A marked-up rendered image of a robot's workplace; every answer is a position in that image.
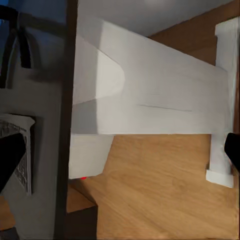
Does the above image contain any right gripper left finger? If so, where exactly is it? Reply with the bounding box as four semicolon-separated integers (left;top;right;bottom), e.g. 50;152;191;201
0;133;26;194

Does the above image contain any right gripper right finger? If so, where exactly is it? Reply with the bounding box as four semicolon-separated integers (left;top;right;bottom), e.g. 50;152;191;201
224;133;240;172

